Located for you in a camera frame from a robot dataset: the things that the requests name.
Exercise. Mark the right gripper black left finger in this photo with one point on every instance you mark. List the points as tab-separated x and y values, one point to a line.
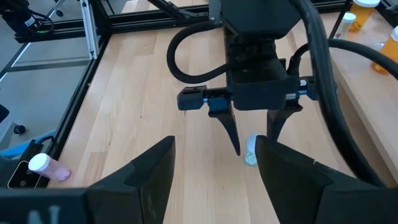
149	180

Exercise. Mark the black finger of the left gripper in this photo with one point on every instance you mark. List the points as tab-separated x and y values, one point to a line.
276	121
228	124

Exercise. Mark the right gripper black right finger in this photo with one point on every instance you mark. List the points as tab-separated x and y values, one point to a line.
295	186

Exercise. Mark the large orange pill bottle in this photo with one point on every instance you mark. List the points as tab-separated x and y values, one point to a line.
362	14
388	49

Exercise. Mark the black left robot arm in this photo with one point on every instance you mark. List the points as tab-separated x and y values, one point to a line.
258	15

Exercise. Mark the blue floor object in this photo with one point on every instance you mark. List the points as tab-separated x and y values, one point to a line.
18	149

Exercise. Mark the black caster wheel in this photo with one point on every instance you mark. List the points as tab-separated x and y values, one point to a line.
19	129

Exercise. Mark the black device white label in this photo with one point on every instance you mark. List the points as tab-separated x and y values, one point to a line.
18	15

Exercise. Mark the black aluminium table frame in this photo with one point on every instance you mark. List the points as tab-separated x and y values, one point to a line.
77	102

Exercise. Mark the silver aluminium bracket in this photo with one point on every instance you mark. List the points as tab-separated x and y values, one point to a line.
89	31

